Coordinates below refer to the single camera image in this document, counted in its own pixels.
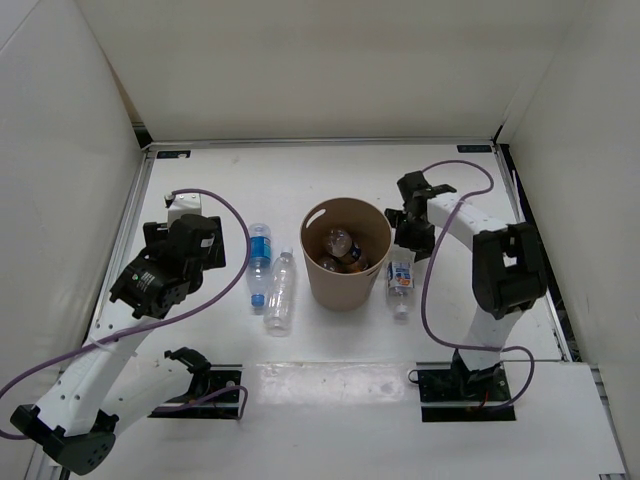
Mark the orange blue label bottle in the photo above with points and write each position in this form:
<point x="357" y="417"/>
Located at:
<point x="400" y="285"/>

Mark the crushed bottles inside bin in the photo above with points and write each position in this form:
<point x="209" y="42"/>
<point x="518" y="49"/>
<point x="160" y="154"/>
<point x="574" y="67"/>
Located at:
<point x="332" y="264"/>

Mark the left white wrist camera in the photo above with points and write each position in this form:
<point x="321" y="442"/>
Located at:
<point x="182" y="204"/>

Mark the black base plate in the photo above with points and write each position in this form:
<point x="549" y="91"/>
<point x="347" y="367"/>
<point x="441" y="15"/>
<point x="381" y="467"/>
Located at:
<point x="219" y="398"/>
<point x="442" y="400"/>

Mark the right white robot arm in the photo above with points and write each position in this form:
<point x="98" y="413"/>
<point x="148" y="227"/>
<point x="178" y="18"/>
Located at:
<point x="507" y="268"/>

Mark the blue label plastic bottle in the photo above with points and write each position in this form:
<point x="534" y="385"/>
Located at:
<point x="259" y="267"/>

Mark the clear plastic bottle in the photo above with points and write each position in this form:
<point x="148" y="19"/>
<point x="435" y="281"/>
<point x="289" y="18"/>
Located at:
<point x="280" y="295"/>

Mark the brown round waste bin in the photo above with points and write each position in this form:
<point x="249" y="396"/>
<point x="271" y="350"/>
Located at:
<point x="371" y="231"/>

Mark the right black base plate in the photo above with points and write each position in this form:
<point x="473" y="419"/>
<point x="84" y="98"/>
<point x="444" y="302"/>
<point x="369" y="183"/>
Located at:
<point x="442" y="400"/>

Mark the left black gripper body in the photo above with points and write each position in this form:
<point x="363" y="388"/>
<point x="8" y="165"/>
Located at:
<point x="215" y="259"/>

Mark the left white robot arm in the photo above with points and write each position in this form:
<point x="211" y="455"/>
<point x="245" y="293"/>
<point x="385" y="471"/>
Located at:
<point x="78" y="420"/>

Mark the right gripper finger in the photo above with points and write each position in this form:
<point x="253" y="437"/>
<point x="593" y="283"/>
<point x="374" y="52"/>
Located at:
<point x="399" y="222"/>
<point x="419" y="240"/>

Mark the black label plastic bottle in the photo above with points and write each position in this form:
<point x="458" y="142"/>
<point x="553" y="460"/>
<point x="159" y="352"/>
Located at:
<point x="342" y="246"/>

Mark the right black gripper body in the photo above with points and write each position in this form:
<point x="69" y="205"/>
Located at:
<point x="411" y="222"/>

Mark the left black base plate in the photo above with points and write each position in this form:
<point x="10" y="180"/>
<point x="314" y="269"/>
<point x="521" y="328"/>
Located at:
<point x="219" y="398"/>

